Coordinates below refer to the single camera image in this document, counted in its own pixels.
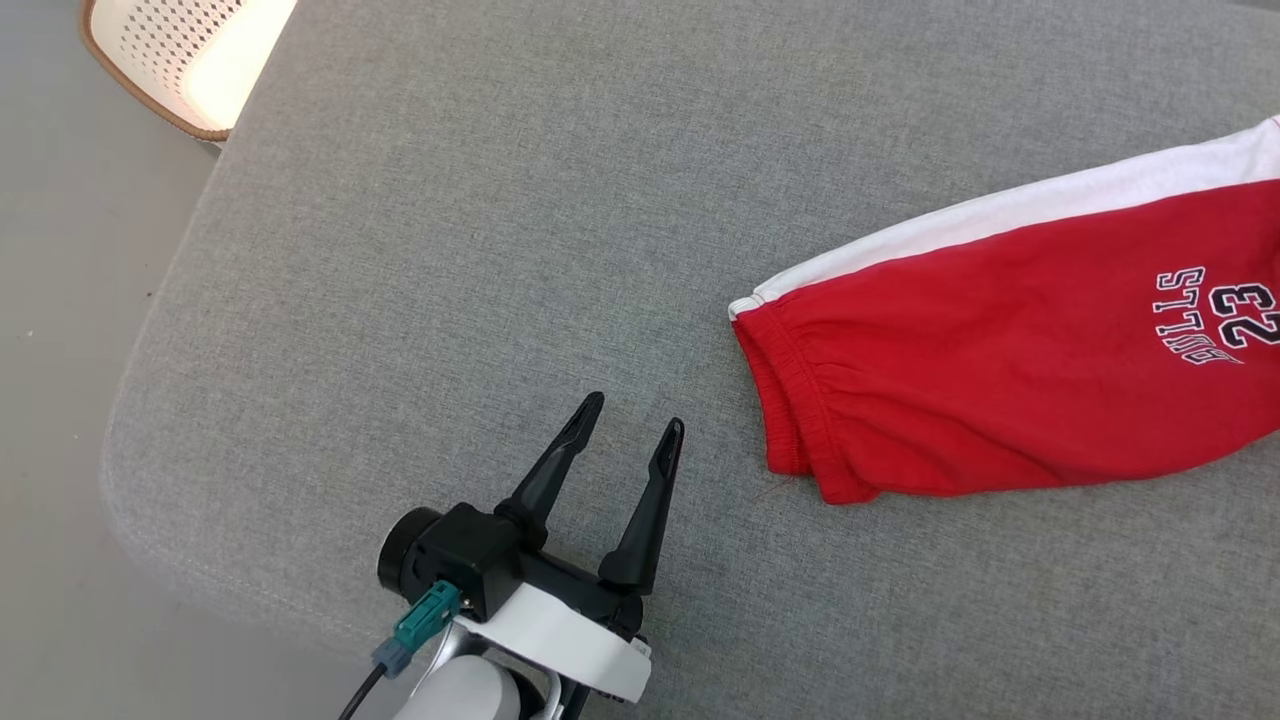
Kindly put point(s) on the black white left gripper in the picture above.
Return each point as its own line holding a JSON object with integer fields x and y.
{"x": 570, "y": 635}

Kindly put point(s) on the red white Bulls shorts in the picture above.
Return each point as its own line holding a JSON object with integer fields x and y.
{"x": 1000, "y": 350}

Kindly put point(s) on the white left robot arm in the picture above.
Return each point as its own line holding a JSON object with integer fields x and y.
{"x": 470, "y": 695}

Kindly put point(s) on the grey fabric sofa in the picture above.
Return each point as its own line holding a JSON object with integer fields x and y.
{"x": 500, "y": 250}

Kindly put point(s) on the cream perforated laundry basket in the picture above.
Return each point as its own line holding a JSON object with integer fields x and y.
{"x": 190, "y": 60}

